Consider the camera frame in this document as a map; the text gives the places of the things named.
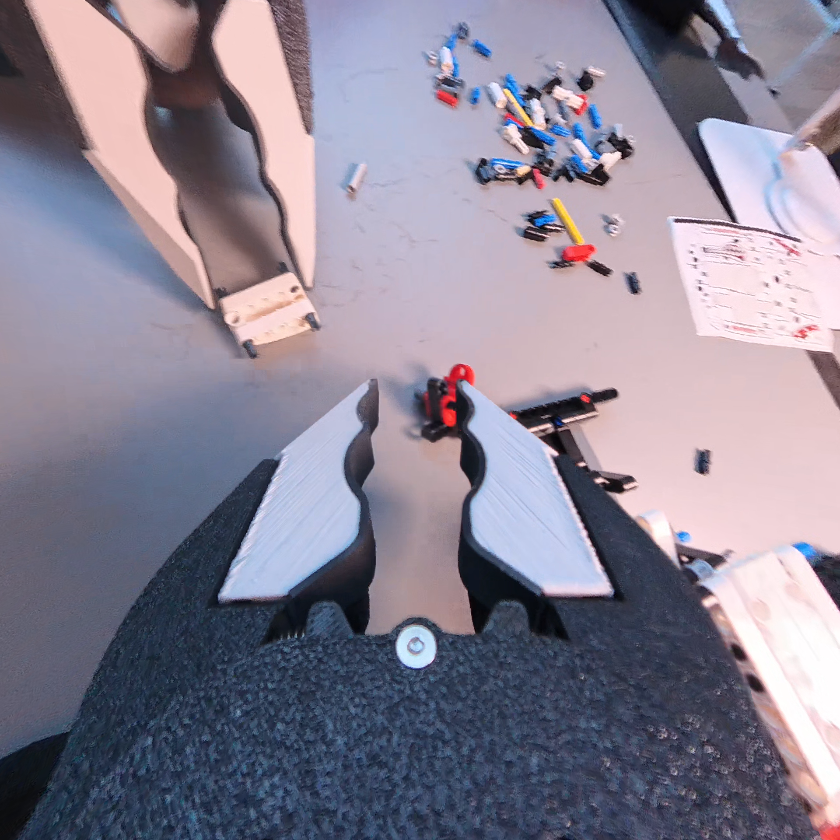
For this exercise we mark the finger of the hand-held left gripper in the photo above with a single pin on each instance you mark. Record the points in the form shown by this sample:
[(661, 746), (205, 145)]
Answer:
[(112, 131), (269, 105)]

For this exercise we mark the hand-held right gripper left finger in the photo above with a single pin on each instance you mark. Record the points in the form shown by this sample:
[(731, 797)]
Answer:
[(302, 512)]

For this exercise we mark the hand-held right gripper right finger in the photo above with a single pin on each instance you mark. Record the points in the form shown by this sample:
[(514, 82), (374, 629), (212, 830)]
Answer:
[(538, 512)]

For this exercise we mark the red toy brick piece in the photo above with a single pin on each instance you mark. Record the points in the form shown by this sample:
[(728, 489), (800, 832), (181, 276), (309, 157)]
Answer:
[(450, 398)]

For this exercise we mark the white toy brick piece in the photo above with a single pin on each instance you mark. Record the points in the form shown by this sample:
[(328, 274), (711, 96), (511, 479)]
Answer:
[(269, 309)]

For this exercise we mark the pile of small toy bricks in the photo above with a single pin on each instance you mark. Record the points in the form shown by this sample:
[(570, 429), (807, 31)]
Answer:
[(551, 138)]

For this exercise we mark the grey desk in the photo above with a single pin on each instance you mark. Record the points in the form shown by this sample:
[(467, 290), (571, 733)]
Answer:
[(158, 394)]

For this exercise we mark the toy vehicle chassis build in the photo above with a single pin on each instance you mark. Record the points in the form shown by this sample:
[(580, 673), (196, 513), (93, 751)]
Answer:
[(565, 418)]

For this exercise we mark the small grey pin piece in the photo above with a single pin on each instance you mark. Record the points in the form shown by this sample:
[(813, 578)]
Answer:
[(356, 179)]

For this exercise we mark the small black connector piece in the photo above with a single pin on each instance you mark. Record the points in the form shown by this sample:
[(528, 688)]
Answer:
[(704, 461)]

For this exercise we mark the printed instruction sheet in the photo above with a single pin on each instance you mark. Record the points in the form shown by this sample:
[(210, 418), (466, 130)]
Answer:
[(755, 282)]

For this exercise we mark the white document stand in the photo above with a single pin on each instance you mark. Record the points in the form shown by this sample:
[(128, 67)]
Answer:
[(748, 164)]

